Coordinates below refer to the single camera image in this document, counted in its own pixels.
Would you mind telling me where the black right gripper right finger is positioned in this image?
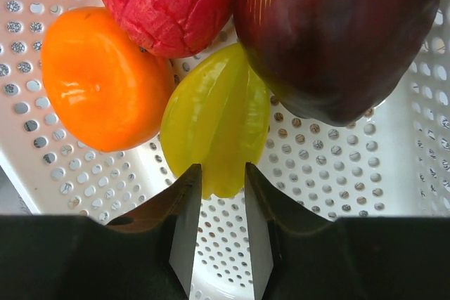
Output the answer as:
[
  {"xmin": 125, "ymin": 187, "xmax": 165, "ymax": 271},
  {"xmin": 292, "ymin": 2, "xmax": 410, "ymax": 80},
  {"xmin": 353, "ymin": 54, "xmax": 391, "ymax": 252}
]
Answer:
[{"xmin": 245, "ymin": 163, "xmax": 449, "ymax": 299}]

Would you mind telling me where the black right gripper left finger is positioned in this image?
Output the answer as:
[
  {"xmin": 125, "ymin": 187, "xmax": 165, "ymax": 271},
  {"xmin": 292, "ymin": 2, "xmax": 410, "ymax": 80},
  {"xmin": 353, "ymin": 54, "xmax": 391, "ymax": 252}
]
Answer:
[{"xmin": 1, "ymin": 164, "xmax": 202, "ymax": 299}]

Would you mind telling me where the yellow star fruit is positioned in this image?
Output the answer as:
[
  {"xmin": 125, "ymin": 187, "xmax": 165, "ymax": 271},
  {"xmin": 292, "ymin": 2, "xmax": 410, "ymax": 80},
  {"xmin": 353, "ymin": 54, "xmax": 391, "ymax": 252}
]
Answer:
[{"xmin": 160, "ymin": 43, "xmax": 270, "ymax": 199}]

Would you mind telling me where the orange fruit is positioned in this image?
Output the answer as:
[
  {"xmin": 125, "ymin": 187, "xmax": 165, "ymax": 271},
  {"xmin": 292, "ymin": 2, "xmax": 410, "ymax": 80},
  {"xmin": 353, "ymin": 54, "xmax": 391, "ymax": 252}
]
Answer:
[{"xmin": 41, "ymin": 6, "xmax": 175, "ymax": 152}]

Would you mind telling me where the dark red apple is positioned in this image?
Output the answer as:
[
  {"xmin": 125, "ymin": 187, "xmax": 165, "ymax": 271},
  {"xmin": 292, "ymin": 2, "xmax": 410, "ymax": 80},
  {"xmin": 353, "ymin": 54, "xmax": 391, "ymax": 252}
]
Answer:
[{"xmin": 233, "ymin": 0, "xmax": 440, "ymax": 126}]

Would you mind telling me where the red strawberry fruit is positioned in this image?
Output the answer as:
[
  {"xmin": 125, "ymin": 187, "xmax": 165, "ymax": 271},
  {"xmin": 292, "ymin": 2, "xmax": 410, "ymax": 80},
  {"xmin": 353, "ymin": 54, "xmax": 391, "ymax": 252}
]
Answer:
[{"xmin": 102, "ymin": 0, "xmax": 234, "ymax": 58}]

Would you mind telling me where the white perforated plastic basket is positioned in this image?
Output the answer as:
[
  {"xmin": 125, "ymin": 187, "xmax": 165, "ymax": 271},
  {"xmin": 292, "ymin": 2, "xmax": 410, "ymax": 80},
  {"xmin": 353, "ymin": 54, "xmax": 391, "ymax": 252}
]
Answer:
[{"xmin": 0, "ymin": 0, "xmax": 450, "ymax": 300}]

